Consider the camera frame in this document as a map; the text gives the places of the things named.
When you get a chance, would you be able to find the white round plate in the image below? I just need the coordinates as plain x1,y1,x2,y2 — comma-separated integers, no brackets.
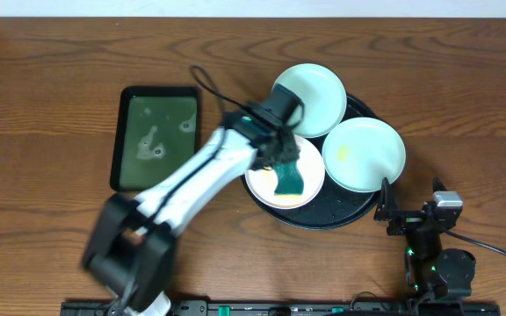
245,135,325,209

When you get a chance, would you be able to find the green and yellow sponge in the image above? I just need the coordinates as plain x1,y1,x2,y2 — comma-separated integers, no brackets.
273,162,304,196

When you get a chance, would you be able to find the mint green plate with stain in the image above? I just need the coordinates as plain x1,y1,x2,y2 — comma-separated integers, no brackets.
273,63,347,138

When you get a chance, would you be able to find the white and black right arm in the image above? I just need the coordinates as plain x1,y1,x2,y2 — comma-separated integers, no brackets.
373,178,476,313

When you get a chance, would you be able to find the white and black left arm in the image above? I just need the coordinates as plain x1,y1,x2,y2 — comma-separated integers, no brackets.
82,111,300,315

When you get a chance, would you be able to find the round black serving tray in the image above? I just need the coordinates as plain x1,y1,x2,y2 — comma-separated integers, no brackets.
239,92,386,231

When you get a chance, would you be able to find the black rectangular water tray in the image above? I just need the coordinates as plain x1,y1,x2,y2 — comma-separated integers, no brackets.
109,86,200,192

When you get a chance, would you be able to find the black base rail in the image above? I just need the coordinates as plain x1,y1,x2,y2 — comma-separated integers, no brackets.
59,298,502,316

